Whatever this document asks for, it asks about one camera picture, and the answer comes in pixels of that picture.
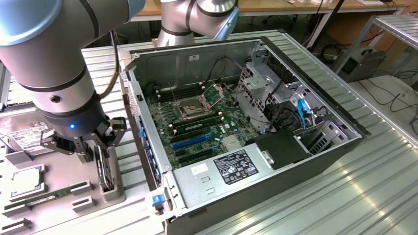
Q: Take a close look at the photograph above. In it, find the green motherboard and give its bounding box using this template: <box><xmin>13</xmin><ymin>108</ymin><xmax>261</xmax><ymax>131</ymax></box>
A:
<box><xmin>142</xmin><ymin>80</ymin><xmax>259</xmax><ymax>170</ymax></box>

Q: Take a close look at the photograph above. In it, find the blue expansion slot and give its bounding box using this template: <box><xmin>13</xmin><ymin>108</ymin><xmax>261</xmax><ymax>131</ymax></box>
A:
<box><xmin>170</xmin><ymin>135</ymin><xmax>209</xmax><ymax>150</ymax></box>

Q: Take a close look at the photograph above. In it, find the dark disk wire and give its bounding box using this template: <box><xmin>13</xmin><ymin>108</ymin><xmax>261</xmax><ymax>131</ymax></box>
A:
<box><xmin>0</xmin><ymin>133</ymin><xmax>10</xmax><ymax>154</ymax></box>

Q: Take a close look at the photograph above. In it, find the small silver heatsink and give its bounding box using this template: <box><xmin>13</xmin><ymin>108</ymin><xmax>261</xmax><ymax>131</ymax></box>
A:
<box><xmin>221</xmin><ymin>136</ymin><xmax>244</xmax><ymax>149</ymax></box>

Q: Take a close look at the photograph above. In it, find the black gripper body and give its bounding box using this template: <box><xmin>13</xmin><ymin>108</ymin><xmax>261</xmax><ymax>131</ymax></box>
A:
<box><xmin>41</xmin><ymin>94</ymin><xmax>114</xmax><ymax>141</ymax></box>

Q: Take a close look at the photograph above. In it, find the grey power supply unit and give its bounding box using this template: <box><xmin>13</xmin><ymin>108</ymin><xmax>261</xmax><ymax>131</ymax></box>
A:
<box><xmin>172</xmin><ymin>143</ymin><xmax>279</xmax><ymax>209</ymax></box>

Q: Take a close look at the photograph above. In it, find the black floor machine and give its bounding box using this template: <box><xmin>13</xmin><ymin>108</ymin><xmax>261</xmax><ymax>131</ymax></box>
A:
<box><xmin>337</xmin><ymin>47</ymin><xmax>388</xmax><ymax>83</ymax></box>

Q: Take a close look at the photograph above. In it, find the CPU socket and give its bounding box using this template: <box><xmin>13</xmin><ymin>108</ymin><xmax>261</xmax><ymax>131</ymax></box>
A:
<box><xmin>176</xmin><ymin>96</ymin><xmax>213</xmax><ymax>120</ymax></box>

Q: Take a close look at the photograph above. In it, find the blue flat wire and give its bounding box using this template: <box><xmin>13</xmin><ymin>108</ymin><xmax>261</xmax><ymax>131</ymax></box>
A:
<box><xmin>297</xmin><ymin>97</ymin><xmax>311</xmax><ymax>130</ymax></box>

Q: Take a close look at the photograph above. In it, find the aluminium slat frame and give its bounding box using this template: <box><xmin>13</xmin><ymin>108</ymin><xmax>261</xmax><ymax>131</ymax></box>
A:
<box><xmin>351</xmin><ymin>15</ymin><xmax>418</xmax><ymax>72</ymax></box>

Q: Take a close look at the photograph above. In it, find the perforated metal disk bay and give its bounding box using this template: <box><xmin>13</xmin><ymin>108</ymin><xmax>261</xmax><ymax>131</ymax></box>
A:
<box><xmin>237</xmin><ymin>61</ymin><xmax>281</xmax><ymax>132</ymax></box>

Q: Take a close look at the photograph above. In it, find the black looped wire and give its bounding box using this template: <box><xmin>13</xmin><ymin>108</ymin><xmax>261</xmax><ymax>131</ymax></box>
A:
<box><xmin>207</xmin><ymin>56</ymin><xmax>245</xmax><ymax>86</ymax></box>

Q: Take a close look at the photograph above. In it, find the coiled black cable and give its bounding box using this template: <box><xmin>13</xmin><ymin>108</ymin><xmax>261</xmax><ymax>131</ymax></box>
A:
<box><xmin>320</xmin><ymin>43</ymin><xmax>343</xmax><ymax>61</ymax></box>

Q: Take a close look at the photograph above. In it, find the silver hard disk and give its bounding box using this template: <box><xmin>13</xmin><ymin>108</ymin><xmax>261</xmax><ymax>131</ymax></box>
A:
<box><xmin>0</xmin><ymin>108</ymin><xmax>54</xmax><ymax>157</ymax></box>

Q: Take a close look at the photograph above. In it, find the installed dark RAM stick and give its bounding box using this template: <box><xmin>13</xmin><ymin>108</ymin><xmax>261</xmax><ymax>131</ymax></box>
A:
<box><xmin>174</xmin><ymin>121</ymin><xmax>227</xmax><ymax>135</ymax></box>
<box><xmin>170</xmin><ymin>117</ymin><xmax>223</xmax><ymax>130</ymax></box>

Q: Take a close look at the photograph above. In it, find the black plastic shroud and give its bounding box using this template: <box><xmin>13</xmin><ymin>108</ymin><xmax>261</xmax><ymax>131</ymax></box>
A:
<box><xmin>253</xmin><ymin>129</ymin><xmax>316</xmax><ymax>171</ymax></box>

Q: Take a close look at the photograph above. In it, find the grey parts rack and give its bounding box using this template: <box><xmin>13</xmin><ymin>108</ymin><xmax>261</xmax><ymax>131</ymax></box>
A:
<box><xmin>0</xmin><ymin>107</ymin><xmax>126</xmax><ymax>235</ymax></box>

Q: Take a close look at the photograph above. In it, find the green RAM stick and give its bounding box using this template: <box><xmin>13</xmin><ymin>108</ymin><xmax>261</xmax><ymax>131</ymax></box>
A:
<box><xmin>2</xmin><ymin>182</ymin><xmax>84</xmax><ymax>210</ymax></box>

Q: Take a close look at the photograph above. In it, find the thin metal locking lever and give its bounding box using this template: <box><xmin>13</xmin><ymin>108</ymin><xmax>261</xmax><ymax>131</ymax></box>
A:
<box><xmin>166</xmin><ymin>82</ymin><xmax>178</xmax><ymax>104</ymax></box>

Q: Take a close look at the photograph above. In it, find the black open PC case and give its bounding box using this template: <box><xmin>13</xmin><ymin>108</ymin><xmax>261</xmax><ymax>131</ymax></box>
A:
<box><xmin>118</xmin><ymin>35</ymin><xmax>372</xmax><ymax>235</ymax></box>

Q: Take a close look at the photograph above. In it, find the black graphics card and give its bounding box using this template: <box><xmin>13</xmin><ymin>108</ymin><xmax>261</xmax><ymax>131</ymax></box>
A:
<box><xmin>93</xmin><ymin>144</ymin><xmax>116</xmax><ymax>192</ymax></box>

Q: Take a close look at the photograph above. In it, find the long wooden desk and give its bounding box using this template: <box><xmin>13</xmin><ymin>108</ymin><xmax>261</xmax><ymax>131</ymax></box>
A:
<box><xmin>128</xmin><ymin>0</ymin><xmax>411</xmax><ymax>49</ymax></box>

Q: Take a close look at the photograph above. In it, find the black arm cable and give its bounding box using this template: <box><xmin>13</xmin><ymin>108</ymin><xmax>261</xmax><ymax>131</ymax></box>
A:
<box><xmin>96</xmin><ymin>28</ymin><xmax>118</xmax><ymax>99</ymax></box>

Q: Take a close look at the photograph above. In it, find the silver CPU chip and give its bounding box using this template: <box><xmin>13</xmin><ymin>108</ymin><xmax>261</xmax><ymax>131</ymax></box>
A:
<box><xmin>10</xmin><ymin>168</ymin><xmax>45</xmax><ymax>197</ymax></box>

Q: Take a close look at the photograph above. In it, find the black floor cable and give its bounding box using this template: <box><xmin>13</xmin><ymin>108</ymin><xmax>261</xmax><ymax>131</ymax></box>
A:
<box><xmin>357</xmin><ymin>80</ymin><xmax>418</xmax><ymax>114</ymax></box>

